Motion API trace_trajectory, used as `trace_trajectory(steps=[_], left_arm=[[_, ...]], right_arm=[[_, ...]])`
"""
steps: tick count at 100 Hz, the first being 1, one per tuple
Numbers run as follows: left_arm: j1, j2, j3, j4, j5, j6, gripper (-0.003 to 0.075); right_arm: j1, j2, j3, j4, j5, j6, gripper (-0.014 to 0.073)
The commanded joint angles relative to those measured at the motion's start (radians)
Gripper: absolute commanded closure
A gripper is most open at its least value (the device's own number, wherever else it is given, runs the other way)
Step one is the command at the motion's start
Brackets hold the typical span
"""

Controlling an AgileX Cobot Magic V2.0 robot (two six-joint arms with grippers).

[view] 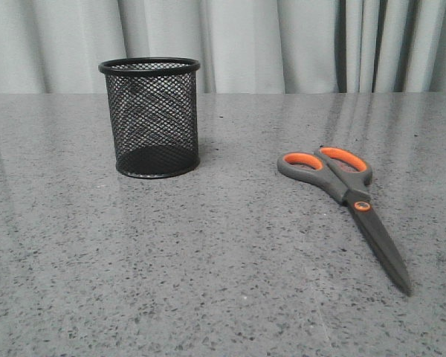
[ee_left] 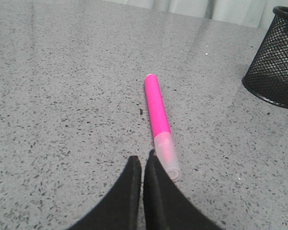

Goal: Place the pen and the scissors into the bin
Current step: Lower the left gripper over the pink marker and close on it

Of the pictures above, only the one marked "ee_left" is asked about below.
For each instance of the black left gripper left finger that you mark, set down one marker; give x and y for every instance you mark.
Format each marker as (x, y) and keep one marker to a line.
(118, 210)

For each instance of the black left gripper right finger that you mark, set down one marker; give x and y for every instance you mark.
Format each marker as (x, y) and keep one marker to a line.
(165, 206)

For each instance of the pink highlighter pen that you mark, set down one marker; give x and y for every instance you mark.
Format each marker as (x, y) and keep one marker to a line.
(163, 140)

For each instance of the black mesh pen bin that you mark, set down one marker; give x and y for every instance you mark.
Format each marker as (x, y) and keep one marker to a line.
(267, 76)

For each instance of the grey curtain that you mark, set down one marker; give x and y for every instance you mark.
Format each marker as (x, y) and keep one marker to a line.
(251, 13)

